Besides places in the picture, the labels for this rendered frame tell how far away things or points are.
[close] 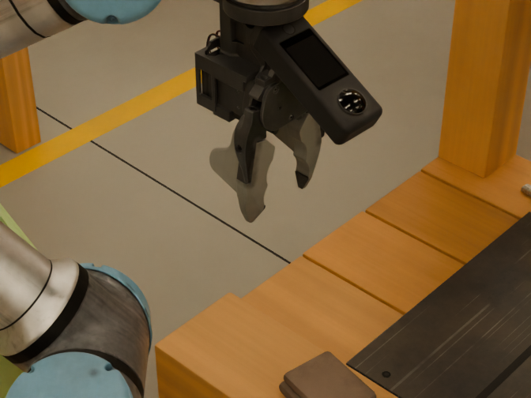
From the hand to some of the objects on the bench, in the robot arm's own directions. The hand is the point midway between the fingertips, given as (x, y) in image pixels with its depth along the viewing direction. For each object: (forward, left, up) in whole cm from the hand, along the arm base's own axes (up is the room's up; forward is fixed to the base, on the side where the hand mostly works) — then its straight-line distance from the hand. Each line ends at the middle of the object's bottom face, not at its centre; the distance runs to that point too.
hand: (282, 197), depth 105 cm
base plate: (+37, -49, -43) cm, 75 cm away
